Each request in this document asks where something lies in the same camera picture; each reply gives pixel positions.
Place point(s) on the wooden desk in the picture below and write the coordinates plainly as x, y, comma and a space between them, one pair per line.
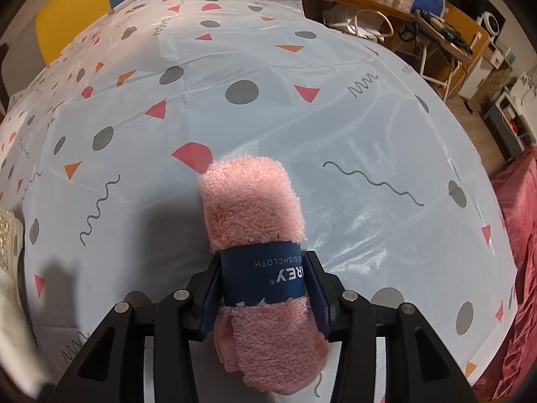
356, 2

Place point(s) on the white cabinet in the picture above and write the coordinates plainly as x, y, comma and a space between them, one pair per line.
478, 71

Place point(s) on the gold embossed tissue box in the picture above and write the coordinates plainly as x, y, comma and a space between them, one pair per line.
8, 235

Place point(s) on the pink fluffy dishcloth roll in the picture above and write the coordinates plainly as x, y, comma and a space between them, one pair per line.
251, 201

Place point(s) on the grey shelf unit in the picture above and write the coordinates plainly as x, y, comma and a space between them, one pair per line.
501, 130

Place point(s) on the black tool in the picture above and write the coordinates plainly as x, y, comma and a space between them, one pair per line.
455, 37

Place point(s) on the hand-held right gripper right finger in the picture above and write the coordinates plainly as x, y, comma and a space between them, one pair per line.
322, 306

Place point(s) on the white folding stool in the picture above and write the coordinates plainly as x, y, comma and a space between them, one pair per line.
436, 29

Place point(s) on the white round fan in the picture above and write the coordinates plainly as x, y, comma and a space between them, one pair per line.
482, 19

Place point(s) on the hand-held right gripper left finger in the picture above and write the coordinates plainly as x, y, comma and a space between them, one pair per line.
208, 298

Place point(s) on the white flower print board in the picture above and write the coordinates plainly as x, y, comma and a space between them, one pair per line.
527, 88

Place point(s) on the grey yellow blue sofa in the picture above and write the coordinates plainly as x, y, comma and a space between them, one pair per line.
71, 12

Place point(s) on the pink blanket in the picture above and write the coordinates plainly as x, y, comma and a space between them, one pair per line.
516, 260

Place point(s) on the wooden board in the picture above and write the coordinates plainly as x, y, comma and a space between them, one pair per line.
474, 37

